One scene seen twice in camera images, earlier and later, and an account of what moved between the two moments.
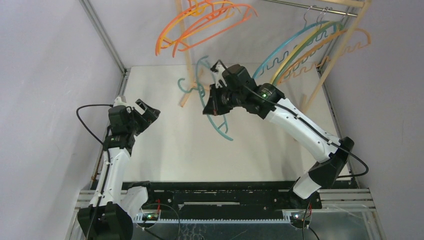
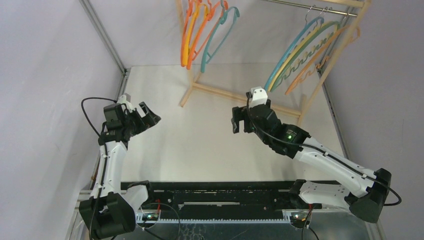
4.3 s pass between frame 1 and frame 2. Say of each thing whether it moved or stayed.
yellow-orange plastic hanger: moved
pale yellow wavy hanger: stayed
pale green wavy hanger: moved
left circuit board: stayed
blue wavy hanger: moved
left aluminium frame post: stayed
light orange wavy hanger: moved
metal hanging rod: stayed
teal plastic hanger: moved
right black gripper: moved
